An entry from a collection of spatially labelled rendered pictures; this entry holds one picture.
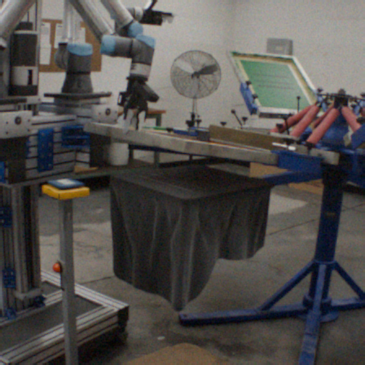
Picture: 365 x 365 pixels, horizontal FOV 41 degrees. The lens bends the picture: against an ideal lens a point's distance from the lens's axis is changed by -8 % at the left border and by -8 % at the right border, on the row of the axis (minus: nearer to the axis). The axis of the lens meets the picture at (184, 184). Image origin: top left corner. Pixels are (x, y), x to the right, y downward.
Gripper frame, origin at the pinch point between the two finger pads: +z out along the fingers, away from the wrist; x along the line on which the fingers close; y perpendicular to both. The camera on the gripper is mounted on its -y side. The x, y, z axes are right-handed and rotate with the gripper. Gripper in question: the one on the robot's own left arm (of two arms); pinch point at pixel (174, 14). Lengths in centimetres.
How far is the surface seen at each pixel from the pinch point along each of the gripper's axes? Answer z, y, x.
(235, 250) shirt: -18, 84, 97
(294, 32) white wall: 356, 4, -282
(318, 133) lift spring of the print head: 51, 48, 66
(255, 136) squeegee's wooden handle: 2, 47, 74
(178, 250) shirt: -46, 79, 100
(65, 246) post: -79, 84, 77
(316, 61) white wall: 363, 37, -240
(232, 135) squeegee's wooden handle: 0, 50, 62
